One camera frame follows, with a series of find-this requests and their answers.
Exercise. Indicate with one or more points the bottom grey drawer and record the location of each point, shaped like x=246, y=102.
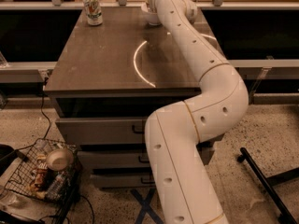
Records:
x=118, y=181

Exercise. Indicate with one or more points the green white soda can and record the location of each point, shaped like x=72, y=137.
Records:
x=93, y=12

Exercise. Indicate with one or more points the black wire basket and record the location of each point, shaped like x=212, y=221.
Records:
x=21, y=177

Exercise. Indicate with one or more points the plastic water bottle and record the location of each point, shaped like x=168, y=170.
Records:
x=55, y=189

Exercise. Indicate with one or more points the snack bag in basket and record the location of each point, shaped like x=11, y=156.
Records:
x=40, y=181

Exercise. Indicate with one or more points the grey drawer cabinet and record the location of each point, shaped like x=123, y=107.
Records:
x=121, y=68

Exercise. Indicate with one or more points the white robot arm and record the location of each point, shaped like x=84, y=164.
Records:
x=173, y=131

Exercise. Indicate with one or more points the white bowl in basket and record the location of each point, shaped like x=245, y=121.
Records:
x=59, y=159

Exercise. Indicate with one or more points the top grey drawer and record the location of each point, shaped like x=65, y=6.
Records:
x=102, y=131

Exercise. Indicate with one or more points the black chair base leg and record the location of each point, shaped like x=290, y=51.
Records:
x=269, y=182

